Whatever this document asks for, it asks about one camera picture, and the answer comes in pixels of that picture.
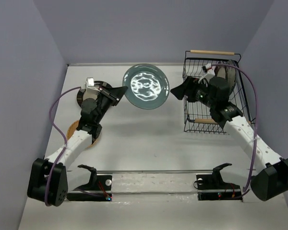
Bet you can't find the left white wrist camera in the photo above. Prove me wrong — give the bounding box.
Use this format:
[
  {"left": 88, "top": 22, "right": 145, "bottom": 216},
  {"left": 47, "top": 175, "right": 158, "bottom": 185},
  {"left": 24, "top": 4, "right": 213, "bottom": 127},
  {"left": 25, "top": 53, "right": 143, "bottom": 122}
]
[{"left": 82, "top": 78, "right": 100, "bottom": 93}]

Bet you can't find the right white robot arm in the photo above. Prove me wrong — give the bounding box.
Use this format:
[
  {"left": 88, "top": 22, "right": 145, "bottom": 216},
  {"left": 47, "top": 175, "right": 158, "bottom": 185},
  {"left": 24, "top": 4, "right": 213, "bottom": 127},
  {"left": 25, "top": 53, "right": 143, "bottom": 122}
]
[{"left": 170, "top": 77, "right": 288, "bottom": 201}]

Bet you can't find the orange woven coaster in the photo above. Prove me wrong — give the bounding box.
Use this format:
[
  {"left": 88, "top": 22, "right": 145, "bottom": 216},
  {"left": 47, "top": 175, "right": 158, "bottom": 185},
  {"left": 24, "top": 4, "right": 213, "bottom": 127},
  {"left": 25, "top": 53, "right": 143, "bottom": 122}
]
[{"left": 66, "top": 120, "right": 101, "bottom": 150}]

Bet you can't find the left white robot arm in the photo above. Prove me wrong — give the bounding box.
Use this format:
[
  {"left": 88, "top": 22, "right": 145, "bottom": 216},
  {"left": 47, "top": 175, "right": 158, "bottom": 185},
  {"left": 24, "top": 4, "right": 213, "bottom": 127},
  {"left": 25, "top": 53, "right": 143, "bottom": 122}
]
[{"left": 27, "top": 85, "right": 128, "bottom": 207}]

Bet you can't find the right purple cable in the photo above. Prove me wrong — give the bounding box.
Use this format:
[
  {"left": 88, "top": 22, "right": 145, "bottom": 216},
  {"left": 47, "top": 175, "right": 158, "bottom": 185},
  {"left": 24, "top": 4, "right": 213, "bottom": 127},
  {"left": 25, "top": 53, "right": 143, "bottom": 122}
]
[{"left": 213, "top": 61, "right": 259, "bottom": 192}]

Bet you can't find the blue floral plate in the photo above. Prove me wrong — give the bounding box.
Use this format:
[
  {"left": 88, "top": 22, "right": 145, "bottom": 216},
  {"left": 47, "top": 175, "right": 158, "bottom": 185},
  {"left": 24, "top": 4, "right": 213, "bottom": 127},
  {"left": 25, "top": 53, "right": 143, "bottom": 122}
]
[{"left": 226, "top": 67, "right": 236, "bottom": 93}]

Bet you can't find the teal plate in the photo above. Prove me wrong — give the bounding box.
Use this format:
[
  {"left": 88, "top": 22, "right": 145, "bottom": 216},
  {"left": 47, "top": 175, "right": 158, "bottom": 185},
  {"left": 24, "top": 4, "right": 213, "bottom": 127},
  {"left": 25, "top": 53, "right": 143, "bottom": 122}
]
[{"left": 122, "top": 63, "right": 170, "bottom": 110}]

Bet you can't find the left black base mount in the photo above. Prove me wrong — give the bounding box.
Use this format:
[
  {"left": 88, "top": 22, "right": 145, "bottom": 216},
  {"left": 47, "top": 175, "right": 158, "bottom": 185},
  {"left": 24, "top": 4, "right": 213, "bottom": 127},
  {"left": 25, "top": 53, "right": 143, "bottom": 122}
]
[{"left": 66, "top": 164, "right": 113, "bottom": 202}]

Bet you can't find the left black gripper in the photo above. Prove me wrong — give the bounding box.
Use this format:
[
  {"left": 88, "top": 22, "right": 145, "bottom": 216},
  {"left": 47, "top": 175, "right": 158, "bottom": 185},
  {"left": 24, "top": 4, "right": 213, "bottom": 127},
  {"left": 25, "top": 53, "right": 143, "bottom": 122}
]
[{"left": 95, "top": 85, "right": 128, "bottom": 124}]

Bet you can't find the purple cable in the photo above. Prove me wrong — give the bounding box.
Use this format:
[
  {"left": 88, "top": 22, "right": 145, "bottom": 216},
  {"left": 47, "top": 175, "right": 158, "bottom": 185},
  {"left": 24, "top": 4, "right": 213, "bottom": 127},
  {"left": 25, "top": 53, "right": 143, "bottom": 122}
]
[
  {"left": 44, "top": 86, "right": 87, "bottom": 207},
  {"left": 213, "top": 61, "right": 259, "bottom": 192}
]

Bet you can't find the black wire dish rack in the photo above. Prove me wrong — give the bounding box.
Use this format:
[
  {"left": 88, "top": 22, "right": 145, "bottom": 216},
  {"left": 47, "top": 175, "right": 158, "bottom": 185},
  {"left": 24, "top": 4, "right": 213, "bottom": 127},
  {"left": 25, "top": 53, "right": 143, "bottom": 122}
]
[{"left": 182, "top": 51, "right": 255, "bottom": 134}]

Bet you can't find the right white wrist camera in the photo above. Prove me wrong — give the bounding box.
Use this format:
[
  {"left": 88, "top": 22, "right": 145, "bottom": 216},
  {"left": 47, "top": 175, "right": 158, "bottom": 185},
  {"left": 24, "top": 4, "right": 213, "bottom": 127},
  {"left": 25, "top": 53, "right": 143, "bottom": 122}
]
[{"left": 198, "top": 63, "right": 216, "bottom": 83}]

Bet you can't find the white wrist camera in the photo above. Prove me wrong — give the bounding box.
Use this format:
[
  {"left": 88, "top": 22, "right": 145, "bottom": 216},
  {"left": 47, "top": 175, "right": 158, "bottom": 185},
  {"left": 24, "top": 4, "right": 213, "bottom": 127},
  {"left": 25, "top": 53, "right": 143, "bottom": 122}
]
[
  {"left": 198, "top": 63, "right": 216, "bottom": 83},
  {"left": 82, "top": 78, "right": 100, "bottom": 93}
]

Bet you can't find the black rimmed plate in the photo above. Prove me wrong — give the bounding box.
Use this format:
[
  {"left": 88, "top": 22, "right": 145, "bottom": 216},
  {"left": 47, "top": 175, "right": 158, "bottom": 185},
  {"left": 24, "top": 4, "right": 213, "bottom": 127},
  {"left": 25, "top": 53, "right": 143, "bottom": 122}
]
[
  {"left": 76, "top": 81, "right": 112, "bottom": 107},
  {"left": 215, "top": 62, "right": 228, "bottom": 80}
]

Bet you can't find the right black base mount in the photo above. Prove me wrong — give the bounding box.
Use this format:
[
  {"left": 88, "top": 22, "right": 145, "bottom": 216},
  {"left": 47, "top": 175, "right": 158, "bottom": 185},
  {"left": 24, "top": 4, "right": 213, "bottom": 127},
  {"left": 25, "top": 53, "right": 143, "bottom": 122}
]
[{"left": 193, "top": 163, "right": 243, "bottom": 201}]

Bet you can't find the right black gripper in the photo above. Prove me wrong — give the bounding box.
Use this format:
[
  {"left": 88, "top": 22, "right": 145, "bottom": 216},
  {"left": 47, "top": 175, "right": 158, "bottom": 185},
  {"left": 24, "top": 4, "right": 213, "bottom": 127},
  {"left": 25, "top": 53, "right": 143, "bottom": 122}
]
[{"left": 170, "top": 76, "right": 216, "bottom": 108}]

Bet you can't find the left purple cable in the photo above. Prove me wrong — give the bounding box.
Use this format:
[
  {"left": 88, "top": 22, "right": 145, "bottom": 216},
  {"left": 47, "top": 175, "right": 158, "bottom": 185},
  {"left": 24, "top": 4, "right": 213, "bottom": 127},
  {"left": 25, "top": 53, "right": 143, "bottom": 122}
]
[{"left": 44, "top": 86, "right": 87, "bottom": 207}]

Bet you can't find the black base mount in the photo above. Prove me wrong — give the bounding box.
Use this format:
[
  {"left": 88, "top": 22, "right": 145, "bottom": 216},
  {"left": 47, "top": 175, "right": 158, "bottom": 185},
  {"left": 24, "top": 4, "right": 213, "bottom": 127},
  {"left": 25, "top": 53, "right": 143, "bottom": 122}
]
[
  {"left": 193, "top": 163, "right": 243, "bottom": 201},
  {"left": 66, "top": 164, "right": 113, "bottom": 202}
]

